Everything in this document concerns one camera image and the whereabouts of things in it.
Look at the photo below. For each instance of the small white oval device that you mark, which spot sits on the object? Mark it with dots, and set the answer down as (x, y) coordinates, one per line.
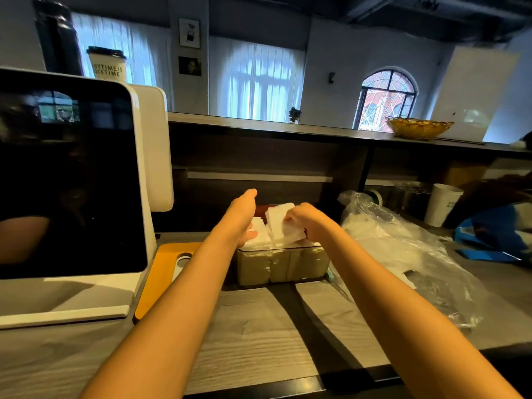
(181, 265)

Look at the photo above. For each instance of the dark wooden counter shelf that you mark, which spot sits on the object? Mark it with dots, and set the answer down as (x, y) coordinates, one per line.
(291, 162)

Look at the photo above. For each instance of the paper cup with black lid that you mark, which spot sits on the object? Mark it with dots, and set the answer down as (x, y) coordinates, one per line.
(107, 66)

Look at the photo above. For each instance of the stack of clear cups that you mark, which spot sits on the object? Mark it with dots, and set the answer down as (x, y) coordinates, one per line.
(409, 199)

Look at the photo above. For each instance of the white napkins pile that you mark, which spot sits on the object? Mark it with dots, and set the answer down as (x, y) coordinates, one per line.
(257, 238)

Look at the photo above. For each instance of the blue plastic bag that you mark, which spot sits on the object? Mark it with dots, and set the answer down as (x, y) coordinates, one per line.
(498, 234)

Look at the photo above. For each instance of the white customer display panel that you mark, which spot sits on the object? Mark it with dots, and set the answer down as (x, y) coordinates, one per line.
(156, 145)

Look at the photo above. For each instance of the tape roll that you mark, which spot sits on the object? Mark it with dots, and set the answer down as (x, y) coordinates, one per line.
(375, 197)

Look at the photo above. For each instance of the small potted plant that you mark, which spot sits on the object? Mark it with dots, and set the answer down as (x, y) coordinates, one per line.
(294, 115)

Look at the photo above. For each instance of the person's left hand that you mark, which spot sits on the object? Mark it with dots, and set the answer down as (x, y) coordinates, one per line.
(239, 216)

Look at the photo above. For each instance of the person's right forearm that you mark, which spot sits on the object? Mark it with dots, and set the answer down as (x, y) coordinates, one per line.
(399, 319)

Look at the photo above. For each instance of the white register touchscreen terminal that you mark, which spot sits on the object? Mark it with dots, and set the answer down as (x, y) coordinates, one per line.
(70, 182)

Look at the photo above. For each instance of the clear plastic napkin box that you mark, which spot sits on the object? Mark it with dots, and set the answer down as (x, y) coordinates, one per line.
(282, 265)

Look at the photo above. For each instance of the dark brown bag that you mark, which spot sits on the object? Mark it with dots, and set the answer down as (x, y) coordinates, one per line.
(490, 195)

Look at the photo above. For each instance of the clear plastic bag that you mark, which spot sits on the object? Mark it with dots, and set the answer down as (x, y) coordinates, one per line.
(407, 253)

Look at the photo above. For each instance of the person's right hand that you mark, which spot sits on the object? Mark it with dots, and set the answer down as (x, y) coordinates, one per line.
(311, 220)

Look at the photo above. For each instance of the person's left forearm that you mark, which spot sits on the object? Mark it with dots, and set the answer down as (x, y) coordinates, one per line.
(174, 319)

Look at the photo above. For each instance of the white framed wall picture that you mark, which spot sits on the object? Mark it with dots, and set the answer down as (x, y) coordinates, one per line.
(189, 33)

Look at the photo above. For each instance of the black thermos bottle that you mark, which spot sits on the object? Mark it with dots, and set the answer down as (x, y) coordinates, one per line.
(58, 37)

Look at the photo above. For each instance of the arched stained glass window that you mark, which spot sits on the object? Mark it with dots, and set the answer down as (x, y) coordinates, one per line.
(384, 101)

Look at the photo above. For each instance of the orange tray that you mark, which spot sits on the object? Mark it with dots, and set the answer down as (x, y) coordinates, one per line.
(160, 274)

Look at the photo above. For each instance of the white sheer window curtain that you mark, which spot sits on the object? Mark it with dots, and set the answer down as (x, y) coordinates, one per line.
(255, 80)
(141, 53)

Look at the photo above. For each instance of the person's right fingers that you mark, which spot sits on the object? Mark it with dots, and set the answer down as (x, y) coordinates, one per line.
(294, 216)

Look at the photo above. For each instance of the white paper cup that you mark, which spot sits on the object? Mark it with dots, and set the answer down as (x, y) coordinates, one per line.
(441, 205)

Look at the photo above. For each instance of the white sign board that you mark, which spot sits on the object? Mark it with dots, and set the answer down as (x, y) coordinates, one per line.
(474, 91)

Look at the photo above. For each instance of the person's left thumb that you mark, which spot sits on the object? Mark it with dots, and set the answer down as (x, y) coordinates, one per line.
(250, 235)

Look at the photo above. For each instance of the black wall lamp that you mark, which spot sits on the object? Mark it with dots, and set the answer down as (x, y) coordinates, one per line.
(331, 77)

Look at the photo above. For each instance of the white napkin bundle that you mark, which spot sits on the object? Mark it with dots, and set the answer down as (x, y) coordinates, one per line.
(279, 226)

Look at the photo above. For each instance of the dark framed wall picture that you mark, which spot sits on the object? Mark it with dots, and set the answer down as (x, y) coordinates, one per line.
(190, 66)

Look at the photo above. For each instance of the yellow woven basket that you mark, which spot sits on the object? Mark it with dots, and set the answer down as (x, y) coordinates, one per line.
(417, 128)

